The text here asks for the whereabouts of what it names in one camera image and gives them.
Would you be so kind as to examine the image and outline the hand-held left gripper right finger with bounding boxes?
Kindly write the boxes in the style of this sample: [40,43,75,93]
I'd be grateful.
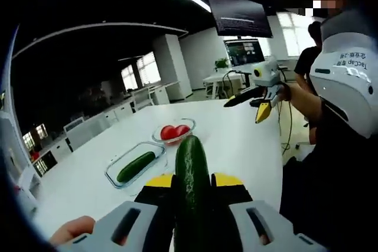
[211,172,325,252]

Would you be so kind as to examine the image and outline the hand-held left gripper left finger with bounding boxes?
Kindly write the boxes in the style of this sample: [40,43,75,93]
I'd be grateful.
[56,174,178,252]

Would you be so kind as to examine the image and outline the rectangular glass storage container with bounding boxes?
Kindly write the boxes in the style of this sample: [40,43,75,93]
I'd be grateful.
[105,140,166,189]

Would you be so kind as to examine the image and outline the green cucumber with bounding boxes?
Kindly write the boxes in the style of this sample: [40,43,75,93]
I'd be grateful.
[116,151,156,184]
[172,135,213,252]

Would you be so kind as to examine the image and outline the round glass storage container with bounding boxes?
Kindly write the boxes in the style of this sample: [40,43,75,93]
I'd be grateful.
[152,117,197,146]

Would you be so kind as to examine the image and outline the red tomato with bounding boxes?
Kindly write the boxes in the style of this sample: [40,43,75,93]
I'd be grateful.
[174,125,191,139]
[161,125,177,141]

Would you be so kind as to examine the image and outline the person's right hand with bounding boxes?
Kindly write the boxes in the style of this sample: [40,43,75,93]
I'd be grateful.
[279,83,293,102]

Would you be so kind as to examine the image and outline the person's left hand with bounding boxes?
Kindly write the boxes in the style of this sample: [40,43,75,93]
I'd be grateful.
[48,215,97,247]

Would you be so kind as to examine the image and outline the computer monitor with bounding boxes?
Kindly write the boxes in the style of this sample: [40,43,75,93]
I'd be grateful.
[223,38,266,68]

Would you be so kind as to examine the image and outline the green potted plant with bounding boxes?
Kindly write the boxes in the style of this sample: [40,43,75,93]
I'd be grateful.
[214,57,230,73]

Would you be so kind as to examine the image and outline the bright window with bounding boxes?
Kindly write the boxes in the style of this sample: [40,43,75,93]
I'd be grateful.
[276,11,315,58]
[120,51,162,90]

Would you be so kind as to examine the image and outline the white chest-worn device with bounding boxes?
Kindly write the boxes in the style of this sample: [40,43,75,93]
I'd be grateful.
[309,8,378,139]

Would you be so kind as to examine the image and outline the white mesh chair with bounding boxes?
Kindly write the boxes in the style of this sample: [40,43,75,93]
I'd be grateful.
[131,88,154,111]

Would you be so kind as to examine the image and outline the white low cabinet row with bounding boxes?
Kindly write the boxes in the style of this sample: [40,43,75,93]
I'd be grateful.
[31,85,171,178]

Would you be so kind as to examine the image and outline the white display shelf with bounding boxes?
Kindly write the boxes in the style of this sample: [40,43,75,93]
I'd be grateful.
[0,85,41,205]

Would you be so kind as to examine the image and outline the black cable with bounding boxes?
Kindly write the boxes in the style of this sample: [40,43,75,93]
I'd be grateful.
[276,98,295,157]

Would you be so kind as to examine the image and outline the large black wall screen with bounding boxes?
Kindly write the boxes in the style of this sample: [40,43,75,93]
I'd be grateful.
[206,0,274,38]

